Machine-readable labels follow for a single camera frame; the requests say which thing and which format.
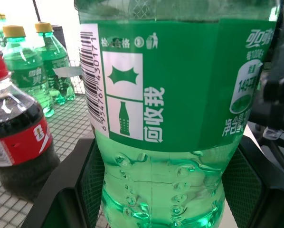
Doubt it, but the thin black pole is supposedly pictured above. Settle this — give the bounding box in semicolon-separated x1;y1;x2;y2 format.
32;0;42;23

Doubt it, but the cola bottle with red cap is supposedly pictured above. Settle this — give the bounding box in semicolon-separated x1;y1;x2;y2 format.
0;55;61;202

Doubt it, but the black ribbed bin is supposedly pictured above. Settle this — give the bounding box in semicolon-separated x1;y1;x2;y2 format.
51;24;67;52

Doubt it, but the black cable with clear plug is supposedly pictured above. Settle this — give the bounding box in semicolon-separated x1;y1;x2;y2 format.
262;126;284;168

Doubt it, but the black machine housing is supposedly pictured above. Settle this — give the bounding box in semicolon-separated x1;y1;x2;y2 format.
251;0;284;129

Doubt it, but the green soda bottle, yellow cap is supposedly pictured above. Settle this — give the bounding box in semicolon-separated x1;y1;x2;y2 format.
34;22;76;106
1;25;55;118
0;13;8;52

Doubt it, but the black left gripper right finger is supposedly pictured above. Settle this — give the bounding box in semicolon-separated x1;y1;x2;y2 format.
220;135;284;228

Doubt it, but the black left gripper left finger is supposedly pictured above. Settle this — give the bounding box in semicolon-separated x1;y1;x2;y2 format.
20;137;107;228

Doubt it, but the white tape label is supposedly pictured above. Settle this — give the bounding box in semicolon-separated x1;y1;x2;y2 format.
52;66;82;79

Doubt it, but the green soda bottle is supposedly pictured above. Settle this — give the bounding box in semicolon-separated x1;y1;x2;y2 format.
0;13;8;52
34;22;76;106
73;0;284;228
1;25;55;118

